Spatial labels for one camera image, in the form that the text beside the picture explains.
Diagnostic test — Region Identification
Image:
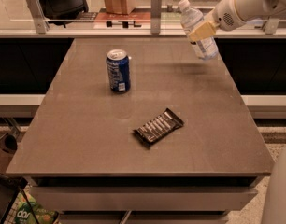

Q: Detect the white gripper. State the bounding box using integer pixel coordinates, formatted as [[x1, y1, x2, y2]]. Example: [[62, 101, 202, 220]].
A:
[[188, 0, 246, 42]]

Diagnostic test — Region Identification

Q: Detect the clear plastic water bottle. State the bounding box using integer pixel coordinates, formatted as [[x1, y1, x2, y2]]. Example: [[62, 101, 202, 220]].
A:
[[179, 0, 218, 60]]

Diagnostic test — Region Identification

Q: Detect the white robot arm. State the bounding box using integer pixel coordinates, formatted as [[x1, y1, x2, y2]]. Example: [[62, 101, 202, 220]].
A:
[[188, 0, 286, 224]]

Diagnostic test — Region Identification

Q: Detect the blue soda can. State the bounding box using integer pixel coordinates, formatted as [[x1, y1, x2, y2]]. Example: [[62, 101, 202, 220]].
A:
[[107, 49, 131, 93]]

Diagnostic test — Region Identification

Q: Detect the black candy bar wrapper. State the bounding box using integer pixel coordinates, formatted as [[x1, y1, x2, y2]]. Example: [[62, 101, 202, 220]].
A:
[[134, 108, 184, 147]]

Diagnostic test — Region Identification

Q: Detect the black office chair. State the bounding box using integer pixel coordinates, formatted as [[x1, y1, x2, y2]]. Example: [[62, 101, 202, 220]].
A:
[[39, 0, 89, 25]]

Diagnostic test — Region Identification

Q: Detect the grey table drawer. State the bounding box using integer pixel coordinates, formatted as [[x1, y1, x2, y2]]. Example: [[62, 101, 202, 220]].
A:
[[31, 187, 257, 211]]

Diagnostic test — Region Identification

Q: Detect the green snack bag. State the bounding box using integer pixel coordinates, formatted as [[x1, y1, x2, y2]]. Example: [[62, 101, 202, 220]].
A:
[[14, 192, 60, 224]]

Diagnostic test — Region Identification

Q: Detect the right metal post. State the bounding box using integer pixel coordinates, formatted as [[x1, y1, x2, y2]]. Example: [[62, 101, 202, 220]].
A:
[[263, 18, 279, 35]]

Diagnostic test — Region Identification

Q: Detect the metal post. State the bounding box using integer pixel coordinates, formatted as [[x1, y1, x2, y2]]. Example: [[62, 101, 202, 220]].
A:
[[25, 0, 49, 35], [150, 0, 162, 35], [263, 18, 279, 35]]

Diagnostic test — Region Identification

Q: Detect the center metal post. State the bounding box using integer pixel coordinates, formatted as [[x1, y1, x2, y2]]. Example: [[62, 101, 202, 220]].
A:
[[150, 0, 162, 35]]

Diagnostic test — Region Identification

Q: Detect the left metal post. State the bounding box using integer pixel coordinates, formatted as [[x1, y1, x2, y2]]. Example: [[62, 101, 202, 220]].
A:
[[25, 0, 49, 35]]

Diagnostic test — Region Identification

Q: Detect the wire basket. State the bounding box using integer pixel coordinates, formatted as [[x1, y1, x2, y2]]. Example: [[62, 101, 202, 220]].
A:
[[0, 173, 27, 224]]

